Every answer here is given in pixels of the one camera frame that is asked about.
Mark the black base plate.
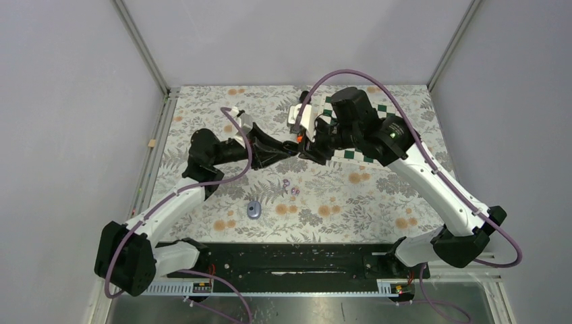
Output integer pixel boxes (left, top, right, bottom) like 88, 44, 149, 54
194, 243, 430, 285

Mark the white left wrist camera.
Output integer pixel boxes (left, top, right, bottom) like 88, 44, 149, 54
230, 107, 254, 148

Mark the floral tablecloth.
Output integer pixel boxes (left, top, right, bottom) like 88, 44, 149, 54
152, 86, 442, 243

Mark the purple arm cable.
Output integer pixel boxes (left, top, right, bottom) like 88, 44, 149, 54
296, 68, 523, 323
103, 106, 254, 324

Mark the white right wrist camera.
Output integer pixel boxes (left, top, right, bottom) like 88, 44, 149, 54
287, 103, 320, 142

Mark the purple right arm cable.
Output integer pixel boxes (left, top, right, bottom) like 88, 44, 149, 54
296, 68, 523, 323

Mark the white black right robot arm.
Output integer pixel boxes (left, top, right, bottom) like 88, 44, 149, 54
289, 87, 507, 278

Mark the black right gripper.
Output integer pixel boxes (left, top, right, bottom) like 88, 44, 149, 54
298, 117, 361, 166

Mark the white slotted cable duct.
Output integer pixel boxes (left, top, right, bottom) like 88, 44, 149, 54
142, 277, 399, 297

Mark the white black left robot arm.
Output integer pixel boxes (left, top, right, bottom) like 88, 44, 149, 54
94, 124, 298, 296

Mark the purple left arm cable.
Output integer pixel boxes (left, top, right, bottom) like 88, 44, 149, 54
103, 106, 254, 324

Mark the green white chessboard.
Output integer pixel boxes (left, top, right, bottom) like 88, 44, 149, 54
315, 88, 407, 166

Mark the lavender earbuds case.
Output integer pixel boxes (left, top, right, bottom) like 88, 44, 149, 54
247, 200, 262, 219

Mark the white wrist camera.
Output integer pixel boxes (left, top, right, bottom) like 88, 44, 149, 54
287, 103, 320, 142
230, 107, 254, 148

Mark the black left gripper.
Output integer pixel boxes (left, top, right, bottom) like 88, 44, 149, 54
211, 123, 291, 171

